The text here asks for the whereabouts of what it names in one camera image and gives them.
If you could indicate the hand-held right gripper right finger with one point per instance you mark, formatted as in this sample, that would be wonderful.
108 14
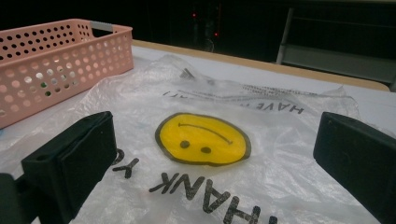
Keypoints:
358 155

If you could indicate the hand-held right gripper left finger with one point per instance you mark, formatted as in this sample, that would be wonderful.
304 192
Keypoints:
77 155

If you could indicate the clear plastic bag yellow smiley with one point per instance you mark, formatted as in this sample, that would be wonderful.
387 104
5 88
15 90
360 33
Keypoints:
280 174

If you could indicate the pink perforated plastic basket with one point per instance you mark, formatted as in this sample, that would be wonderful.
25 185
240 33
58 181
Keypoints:
62 62

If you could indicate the white board table cover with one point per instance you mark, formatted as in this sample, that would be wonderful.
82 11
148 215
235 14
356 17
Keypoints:
373 102

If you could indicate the white metal-frame desk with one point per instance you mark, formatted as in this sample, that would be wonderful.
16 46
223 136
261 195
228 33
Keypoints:
327 59

